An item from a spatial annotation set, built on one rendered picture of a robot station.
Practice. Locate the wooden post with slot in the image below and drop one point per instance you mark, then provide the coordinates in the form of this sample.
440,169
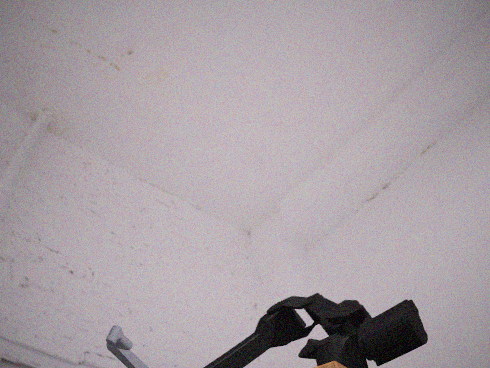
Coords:
332,364

